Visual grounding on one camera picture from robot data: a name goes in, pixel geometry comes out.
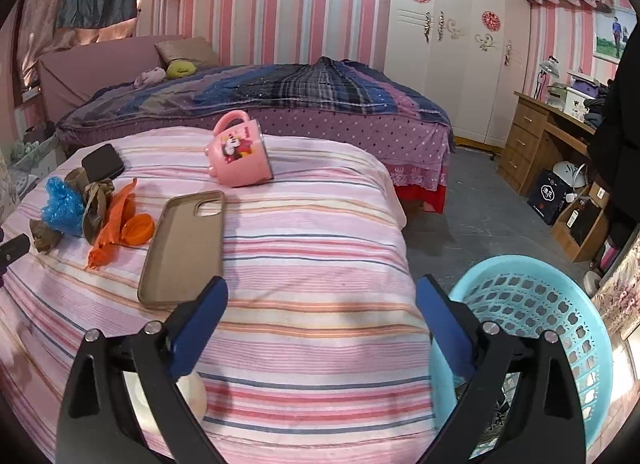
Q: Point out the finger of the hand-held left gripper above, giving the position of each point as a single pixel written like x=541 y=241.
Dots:
x=14 y=249

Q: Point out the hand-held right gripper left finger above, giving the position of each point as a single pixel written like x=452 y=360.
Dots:
x=200 y=324

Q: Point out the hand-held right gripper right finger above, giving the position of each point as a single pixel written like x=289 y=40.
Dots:
x=445 y=329

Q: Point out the small brown paper lump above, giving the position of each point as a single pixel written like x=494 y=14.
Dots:
x=45 y=236

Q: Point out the blue plastic bag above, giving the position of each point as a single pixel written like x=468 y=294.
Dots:
x=62 y=206

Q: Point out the light blue plastic basket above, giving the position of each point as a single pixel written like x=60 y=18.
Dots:
x=525 y=294

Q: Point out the orange peel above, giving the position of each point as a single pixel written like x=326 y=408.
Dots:
x=137 y=230

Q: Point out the beige phone case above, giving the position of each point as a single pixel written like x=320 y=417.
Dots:
x=175 y=254

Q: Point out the crumpled brown paper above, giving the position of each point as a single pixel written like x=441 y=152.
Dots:
x=95 y=204

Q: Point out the cardboard tube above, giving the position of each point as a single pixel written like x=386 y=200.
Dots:
x=76 y=178

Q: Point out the grey plush toy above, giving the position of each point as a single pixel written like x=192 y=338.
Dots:
x=25 y=149

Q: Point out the black wallet case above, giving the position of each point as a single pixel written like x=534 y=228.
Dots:
x=102 y=161

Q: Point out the pink striped blanket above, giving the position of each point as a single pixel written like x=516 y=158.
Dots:
x=310 y=244

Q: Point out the black paper bag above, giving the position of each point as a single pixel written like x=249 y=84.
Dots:
x=547 y=196

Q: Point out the pink cartoon cup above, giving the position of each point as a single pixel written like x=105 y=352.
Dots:
x=240 y=158

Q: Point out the wooden crate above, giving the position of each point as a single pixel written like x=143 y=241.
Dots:
x=582 y=229

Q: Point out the floral cloth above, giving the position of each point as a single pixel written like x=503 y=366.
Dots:
x=625 y=289

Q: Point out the pink bed headboard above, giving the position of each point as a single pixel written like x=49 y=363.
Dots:
x=90 y=68

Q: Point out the wooden desk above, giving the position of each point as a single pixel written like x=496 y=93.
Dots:
x=525 y=133

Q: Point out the dark patterned quilt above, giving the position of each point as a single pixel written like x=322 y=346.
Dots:
x=350 y=136

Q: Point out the pink plush toy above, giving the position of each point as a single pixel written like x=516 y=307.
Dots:
x=150 y=76

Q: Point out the pink window curtain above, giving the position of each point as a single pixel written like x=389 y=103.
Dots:
x=45 y=28

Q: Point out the green plush toy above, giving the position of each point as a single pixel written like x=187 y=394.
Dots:
x=180 y=68

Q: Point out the dark cloth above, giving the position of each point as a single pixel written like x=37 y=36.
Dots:
x=617 y=143

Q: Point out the white box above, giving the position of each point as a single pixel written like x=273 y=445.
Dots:
x=565 y=101

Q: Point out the white wardrobe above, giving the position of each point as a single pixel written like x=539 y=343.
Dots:
x=450 y=68

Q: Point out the plaid blue blanket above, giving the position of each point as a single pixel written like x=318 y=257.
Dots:
x=310 y=86

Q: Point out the tan pillow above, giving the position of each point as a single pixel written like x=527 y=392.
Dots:
x=187 y=51

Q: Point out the purple box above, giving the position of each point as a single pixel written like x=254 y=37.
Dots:
x=585 y=86

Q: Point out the small framed wall poster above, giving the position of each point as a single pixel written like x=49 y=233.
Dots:
x=612 y=36

